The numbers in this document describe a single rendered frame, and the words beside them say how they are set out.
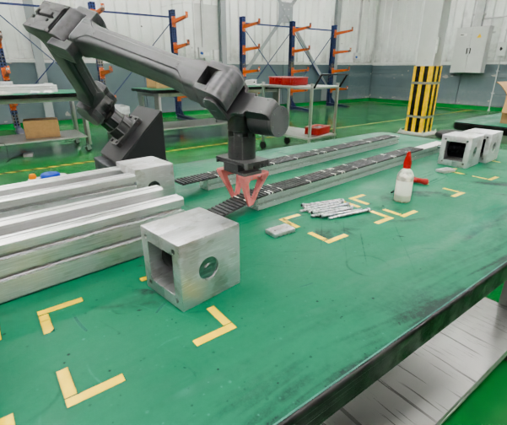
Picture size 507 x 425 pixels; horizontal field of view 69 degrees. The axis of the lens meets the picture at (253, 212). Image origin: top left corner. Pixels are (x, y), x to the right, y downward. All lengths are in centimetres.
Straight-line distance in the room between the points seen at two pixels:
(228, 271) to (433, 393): 86
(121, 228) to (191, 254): 18
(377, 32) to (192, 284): 1363
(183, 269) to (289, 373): 17
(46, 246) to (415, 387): 103
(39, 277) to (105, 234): 10
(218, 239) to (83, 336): 20
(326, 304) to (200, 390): 20
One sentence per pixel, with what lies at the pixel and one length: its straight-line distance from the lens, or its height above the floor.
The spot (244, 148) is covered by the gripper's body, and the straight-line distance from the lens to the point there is 74.
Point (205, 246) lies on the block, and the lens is 47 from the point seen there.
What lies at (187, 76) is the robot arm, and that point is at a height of 106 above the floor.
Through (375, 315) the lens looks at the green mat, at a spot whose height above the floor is 78.
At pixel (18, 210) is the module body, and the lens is 76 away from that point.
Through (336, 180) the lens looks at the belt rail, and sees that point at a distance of 101.
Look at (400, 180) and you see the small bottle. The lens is 91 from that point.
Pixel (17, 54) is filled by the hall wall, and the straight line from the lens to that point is 833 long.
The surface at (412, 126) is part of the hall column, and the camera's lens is 706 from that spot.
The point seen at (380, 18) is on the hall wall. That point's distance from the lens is 1394.
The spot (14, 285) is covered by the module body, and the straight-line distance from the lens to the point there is 59.
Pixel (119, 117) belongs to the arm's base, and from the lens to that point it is 131.
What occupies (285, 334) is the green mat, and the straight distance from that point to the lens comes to 46.
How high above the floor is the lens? 107
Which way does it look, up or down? 22 degrees down
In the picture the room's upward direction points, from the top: straight up
